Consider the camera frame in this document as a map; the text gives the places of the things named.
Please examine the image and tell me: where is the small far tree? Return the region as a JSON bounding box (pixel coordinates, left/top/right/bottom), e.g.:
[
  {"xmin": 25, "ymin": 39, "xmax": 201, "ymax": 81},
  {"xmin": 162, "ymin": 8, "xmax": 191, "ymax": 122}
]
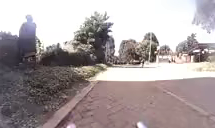
[
  {"xmin": 175, "ymin": 32, "xmax": 199, "ymax": 54},
  {"xmin": 158, "ymin": 44, "xmax": 172, "ymax": 56}
]

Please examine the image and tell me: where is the raised kerb strip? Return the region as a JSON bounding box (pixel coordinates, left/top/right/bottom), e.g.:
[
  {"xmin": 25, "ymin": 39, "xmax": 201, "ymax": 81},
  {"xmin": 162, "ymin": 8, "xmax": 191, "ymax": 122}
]
[{"xmin": 154, "ymin": 84, "xmax": 215, "ymax": 126}]

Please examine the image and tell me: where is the round green tree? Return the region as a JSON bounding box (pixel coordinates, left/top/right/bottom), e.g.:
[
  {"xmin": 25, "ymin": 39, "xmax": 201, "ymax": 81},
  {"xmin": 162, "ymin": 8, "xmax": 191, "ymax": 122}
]
[
  {"xmin": 138, "ymin": 32, "xmax": 160, "ymax": 63},
  {"xmin": 118, "ymin": 38, "xmax": 141, "ymax": 64}
]

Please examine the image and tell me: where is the overhanging tree foliage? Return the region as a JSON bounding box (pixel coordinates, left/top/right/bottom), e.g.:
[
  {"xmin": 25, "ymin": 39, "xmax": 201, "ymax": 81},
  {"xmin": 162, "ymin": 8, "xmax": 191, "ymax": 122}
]
[{"xmin": 192, "ymin": 0, "xmax": 215, "ymax": 34}]

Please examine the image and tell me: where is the planted verge strip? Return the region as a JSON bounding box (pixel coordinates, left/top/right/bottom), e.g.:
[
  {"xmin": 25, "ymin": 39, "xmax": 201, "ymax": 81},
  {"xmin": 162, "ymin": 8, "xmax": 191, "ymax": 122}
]
[{"xmin": 0, "ymin": 63, "xmax": 108, "ymax": 128}]

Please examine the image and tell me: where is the thin pole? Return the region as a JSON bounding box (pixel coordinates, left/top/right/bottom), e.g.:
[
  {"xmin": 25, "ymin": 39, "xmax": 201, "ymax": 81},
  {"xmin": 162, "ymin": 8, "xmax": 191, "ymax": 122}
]
[{"xmin": 147, "ymin": 39, "xmax": 152, "ymax": 64}]

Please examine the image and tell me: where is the grass patch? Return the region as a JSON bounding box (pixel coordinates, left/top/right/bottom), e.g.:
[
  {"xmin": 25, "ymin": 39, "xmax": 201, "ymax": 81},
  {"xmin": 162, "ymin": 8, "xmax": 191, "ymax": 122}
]
[{"xmin": 191, "ymin": 61, "xmax": 215, "ymax": 73}]

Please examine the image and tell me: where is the pale cross road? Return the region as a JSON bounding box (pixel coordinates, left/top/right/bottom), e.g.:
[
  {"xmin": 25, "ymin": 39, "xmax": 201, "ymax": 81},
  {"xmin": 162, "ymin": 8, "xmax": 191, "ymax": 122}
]
[{"xmin": 89, "ymin": 62, "xmax": 215, "ymax": 83}]

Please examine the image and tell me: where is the dark roofed building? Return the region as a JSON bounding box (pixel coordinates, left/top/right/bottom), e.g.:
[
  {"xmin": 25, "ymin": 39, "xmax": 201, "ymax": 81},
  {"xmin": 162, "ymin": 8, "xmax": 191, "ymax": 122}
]
[{"xmin": 188, "ymin": 42, "xmax": 215, "ymax": 63}]

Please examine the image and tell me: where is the tall dark pillar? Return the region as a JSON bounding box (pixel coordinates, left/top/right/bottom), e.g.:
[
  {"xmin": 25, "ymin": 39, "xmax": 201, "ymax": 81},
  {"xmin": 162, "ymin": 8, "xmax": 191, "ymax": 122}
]
[{"xmin": 17, "ymin": 14, "xmax": 38, "ymax": 64}]

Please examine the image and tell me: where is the large leafy tree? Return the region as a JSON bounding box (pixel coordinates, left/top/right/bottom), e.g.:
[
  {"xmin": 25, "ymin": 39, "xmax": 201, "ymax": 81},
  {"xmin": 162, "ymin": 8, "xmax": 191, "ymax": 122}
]
[{"xmin": 73, "ymin": 11, "xmax": 115, "ymax": 64}]

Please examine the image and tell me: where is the grey asphalt road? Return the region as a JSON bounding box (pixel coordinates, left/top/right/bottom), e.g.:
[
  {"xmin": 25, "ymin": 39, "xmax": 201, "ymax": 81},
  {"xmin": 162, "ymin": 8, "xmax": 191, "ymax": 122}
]
[{"xmin": 154, "ymin": 77, "xmax": 215, "ymax": 118}]

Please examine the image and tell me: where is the dark tall hedge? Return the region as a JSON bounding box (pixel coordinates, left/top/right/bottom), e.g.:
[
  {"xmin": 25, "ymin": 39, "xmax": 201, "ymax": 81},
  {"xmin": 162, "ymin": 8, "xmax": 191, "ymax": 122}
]
[{"xmin": 0, "ymin": 31, "xmax": 20, "ymax": 68}]

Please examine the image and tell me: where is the dark low hedge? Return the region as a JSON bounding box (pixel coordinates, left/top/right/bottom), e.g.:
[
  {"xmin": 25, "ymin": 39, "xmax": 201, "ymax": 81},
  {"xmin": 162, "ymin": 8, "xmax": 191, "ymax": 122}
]
[{"xmin": 39, "ymin": 48, "xmax": 96, "ymax": 67}]

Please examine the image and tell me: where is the robot's own part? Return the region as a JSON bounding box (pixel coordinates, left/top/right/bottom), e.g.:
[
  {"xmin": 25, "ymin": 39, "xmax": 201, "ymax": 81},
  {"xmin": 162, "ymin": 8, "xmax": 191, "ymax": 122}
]
[
  {"xmin": 136, "ymin": 121, "xmax": 148, "ymax": 128},
  {"xmin": 65, "ymin": 122, "xmax": 77, "ymax": 128}
]

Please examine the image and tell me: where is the low boundary wall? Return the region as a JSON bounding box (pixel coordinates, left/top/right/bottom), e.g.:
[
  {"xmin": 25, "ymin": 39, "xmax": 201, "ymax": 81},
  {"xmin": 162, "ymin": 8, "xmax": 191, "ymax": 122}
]
[{"xmin": 156, "ymin": 53, "xmax": 193, "ymax": 64}]

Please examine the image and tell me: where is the red brick path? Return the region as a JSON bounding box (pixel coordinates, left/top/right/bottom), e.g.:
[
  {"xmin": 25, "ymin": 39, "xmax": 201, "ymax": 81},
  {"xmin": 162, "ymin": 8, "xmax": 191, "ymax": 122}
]
[{"xmin": 56, "ymin": 79, "xmax": 215, "ymax": 128}]

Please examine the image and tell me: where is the pale path edge kerb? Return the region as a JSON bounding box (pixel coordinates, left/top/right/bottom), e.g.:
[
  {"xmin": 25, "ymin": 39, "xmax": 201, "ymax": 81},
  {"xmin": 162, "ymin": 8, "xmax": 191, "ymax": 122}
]
[{"xmin": 41, "ymin": 80, "xmax": 98, "ymax": 128}]

